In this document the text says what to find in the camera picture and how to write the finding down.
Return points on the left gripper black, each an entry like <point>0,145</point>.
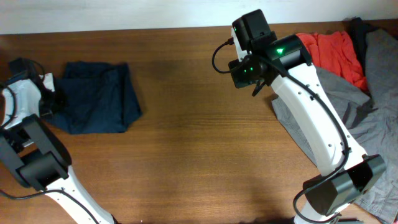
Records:
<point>60,101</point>

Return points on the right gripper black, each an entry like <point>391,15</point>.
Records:
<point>240,79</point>

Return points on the navy blue shorts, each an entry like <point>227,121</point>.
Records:
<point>100,99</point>

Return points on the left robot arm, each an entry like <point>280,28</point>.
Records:
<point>33,155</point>

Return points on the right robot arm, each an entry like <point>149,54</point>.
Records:
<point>346,170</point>

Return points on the red orange garment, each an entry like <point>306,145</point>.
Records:
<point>335,53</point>

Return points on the black garment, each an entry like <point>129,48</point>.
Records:
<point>357,30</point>

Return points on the grey shorts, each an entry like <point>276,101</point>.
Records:
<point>371,118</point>

